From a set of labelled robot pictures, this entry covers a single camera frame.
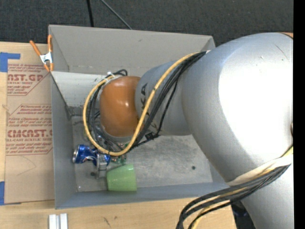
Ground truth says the brown cardboard board red print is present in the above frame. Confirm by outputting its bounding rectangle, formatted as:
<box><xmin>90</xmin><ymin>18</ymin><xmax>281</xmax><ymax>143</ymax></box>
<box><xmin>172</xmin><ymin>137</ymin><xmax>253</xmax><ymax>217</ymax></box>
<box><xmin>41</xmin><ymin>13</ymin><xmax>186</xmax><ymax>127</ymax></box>
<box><xmin>0</xmin><ymin>41</ymin><xmax>56</xmax><ymax>205</ymax></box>

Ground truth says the green plastic cup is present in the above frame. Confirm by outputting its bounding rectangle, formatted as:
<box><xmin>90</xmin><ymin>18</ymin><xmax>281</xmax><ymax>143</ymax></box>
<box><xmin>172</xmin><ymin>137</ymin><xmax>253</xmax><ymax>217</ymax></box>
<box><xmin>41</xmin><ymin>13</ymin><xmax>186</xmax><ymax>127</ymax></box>
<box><xmin>106</xmin><ymin>164</ymin><xmax>138</xmax><ymax>192</ymax></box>

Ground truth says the grey metal bin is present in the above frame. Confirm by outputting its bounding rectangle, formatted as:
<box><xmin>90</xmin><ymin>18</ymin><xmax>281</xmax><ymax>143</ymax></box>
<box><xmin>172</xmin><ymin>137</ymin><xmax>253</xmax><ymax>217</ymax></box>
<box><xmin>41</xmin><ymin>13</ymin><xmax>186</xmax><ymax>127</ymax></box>
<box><xmin>48</xmin><ymin>24</ymin><xmax>231</xmax><ymax>210</ymax></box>

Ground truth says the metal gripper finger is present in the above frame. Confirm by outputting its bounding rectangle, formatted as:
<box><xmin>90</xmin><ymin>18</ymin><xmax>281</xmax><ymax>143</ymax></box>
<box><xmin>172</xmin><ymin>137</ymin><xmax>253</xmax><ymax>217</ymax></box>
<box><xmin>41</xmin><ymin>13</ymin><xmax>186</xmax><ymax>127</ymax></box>
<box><xmin>95</xmin><ymin>154</ymin><xmax>108</xmax><ymax>179</ymax></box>

